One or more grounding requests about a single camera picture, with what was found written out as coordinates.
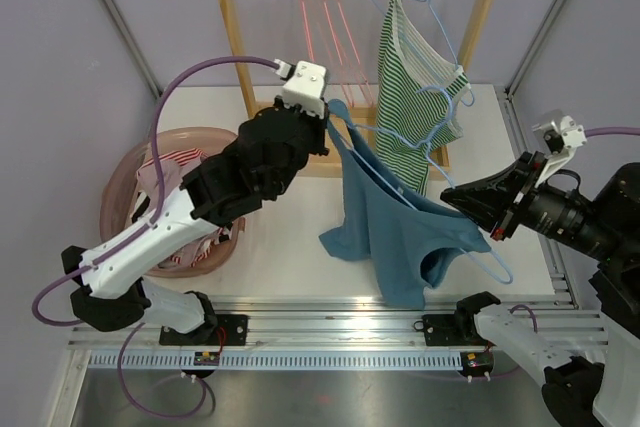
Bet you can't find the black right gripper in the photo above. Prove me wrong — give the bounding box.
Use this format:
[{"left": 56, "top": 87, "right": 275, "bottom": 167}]
[{"left": 443, "top": 149, "right": 631, "bottom": 261}]

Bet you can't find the blue tank top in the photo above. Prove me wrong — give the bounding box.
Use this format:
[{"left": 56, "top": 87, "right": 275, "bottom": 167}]
[{"left": 319, "top": 100, "right": 490, "bottom": 309}]

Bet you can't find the red white striped tank top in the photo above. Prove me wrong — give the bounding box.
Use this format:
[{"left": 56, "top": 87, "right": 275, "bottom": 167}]
[{"left": 130, "top": 148, "right": 235, "bottom": 276}]

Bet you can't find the green white striped tank top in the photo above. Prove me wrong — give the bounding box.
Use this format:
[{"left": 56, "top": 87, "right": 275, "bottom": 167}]
[{"left": 375, "top": 0, "right": 473, "bottom": 194}]

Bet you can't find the pink wire hanger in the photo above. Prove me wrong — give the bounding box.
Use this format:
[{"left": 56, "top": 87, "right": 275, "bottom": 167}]
[
  {"left": 298, "top": 0, "right": 315, "bottom": 62},
  {"left": 319, "top": 0, "right": 355, "bottom": 107},
  {"left": 333, "top": 0, "right": 375, "bottom": 109}
]

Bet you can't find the dusty pink tank top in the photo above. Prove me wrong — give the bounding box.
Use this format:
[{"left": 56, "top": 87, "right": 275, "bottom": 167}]
[{"left": 131, "top": 148, "right": 215, "bottom": 270}]

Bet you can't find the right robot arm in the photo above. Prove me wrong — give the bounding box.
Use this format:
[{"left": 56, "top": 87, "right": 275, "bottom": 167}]
[{"left": 440, "top": 152, "right": 639, "bottom": 426}]

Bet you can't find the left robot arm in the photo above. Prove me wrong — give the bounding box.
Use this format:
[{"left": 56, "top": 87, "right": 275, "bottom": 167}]
[{"left": 63, "top": 97, "right": 329, "bottom": 345}]

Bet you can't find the wooden clothes rack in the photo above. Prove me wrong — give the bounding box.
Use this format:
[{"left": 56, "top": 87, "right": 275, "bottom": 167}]
[{"left": 205, "top": 0, "right": 510, "bottom": 181}]

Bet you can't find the pink plastic basket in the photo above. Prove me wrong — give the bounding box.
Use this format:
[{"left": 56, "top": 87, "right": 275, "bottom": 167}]
[{"left": 100, "top": 127, "right": 245, "bottom": 278}]

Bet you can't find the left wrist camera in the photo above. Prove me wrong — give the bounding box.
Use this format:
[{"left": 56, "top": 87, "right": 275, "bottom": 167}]
[{"left": 274, "top": 59, "right": 329, "bottom": 120}]

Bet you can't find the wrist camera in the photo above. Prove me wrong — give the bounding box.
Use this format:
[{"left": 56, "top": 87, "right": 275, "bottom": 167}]
[
  {"left": 532, "top": 109, "right": 587, "bottom": 187},
  {"left": 274, "top": 59, "right": 329, "bottom": 120}
]

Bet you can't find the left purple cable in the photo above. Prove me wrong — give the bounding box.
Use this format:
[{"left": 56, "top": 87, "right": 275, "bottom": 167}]
[{"left": 32, "top": 56, "right": 281, "bottom": 421}]

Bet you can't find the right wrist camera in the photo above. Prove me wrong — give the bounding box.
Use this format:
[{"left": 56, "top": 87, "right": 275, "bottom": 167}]
[{"left": 532, "top": 109, "right": 587, "bottom": 187}]

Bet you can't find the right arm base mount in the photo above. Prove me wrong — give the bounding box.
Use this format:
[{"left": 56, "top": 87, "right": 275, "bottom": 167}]
[{"left": 412, "top": 314, "right": 494, "bottom": 348}]

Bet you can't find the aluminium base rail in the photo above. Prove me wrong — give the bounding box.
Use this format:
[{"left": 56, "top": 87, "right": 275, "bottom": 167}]
[{"left": 69, "top": 294, "right": 609, "bottom": 351}]

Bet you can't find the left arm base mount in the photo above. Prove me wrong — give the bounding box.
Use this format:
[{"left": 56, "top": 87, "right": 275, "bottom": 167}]
[{"left": 159, "top": 314, "right": 249, "bottom": 347}]

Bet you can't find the slotted cable duct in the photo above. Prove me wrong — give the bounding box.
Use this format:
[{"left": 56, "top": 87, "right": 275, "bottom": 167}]
[{"left": 89, "top": 349, "right": 462, "bottom": 371}]

